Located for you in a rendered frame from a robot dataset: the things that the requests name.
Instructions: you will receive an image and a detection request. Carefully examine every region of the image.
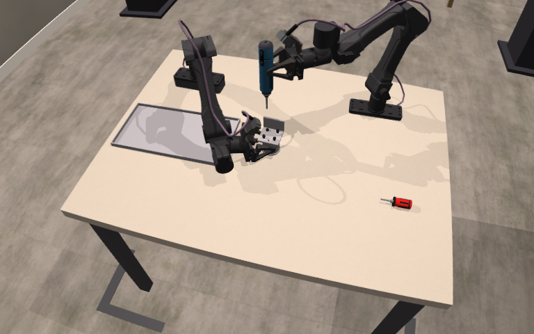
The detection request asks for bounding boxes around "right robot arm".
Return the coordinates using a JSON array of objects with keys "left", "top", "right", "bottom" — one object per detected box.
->
[{"left": 173, "top": 35, "right": 234, "bottom": 174}]

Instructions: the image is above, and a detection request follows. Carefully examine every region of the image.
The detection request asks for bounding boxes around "blue electric screwdriver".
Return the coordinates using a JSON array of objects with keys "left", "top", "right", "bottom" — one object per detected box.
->
[{"left": 259, "top": 40, "right": 273, "bottom": 109}]

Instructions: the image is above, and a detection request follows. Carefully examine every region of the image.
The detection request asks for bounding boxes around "red screwdriver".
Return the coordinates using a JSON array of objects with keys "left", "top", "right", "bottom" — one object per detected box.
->
[{"left": 382, "top": 197, "right": 412, "bottom": 209}]

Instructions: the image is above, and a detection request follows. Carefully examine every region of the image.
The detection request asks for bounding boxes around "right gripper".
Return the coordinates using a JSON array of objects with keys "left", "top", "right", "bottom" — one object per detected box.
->
[{"left": 229, "top": 119, "right": 276, "bottom": 162}]

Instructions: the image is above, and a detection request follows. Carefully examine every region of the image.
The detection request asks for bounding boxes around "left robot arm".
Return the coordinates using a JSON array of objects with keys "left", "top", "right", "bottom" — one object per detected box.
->
[{"left": 312, "top": 0, "right": 428, "bottom": 120}]

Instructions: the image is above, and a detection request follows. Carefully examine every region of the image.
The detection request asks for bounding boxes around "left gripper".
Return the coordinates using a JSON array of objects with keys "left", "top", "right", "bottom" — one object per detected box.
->
[{"left": 267, "top": 34, "right": 317, "bottom": 81}]

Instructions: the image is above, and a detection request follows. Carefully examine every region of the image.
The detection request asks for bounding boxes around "grey l-shaped bracket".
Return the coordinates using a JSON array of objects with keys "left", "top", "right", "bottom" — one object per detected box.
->
[{"left": 257, "top": 116, "right": 284, "bottom": 146}]

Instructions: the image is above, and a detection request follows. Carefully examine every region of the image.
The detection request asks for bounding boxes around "dark grey cylinder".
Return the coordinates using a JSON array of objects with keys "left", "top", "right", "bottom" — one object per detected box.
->
[{"left": 262, "top": 143, "right": 280, "bottom": 156}]

